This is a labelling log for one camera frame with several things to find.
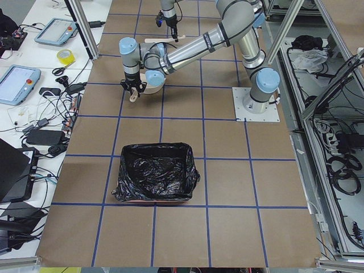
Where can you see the upper teach pendant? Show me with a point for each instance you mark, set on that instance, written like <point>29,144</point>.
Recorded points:
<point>57,32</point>

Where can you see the yellow tape roll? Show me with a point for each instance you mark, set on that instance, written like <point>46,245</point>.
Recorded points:
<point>66,56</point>

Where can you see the lower teach pendant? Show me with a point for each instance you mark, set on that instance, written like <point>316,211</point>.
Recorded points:
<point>17,82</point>

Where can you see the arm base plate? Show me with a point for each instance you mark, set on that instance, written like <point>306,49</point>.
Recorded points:
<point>248,110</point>

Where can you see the black scissors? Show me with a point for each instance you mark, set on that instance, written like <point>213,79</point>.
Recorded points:
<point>59,71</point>

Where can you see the beige plastic dustpan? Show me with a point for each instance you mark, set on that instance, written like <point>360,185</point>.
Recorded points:
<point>151,82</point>

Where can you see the aluminium frame post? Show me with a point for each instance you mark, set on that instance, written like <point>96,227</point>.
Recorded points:
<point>79,18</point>

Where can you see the black power adapter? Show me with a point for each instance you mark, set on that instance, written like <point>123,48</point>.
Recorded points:
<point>45,137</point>

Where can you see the beige hand brush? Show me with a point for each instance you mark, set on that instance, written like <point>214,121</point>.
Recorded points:
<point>164,40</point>

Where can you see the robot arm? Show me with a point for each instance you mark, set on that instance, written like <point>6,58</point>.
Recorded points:
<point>168,5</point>
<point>149,63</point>

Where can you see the teach pendant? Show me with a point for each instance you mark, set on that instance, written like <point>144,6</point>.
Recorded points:
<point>57,32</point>
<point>17,82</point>

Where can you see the black trash bag bin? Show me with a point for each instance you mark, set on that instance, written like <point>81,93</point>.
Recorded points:
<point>156,172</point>

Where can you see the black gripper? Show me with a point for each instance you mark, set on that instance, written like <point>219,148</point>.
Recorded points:
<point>171,21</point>
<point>131,80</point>

